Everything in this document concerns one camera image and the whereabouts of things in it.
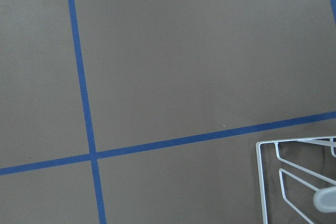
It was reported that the white wire cup rack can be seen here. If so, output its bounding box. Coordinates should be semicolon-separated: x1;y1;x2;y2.
255;136;335;223

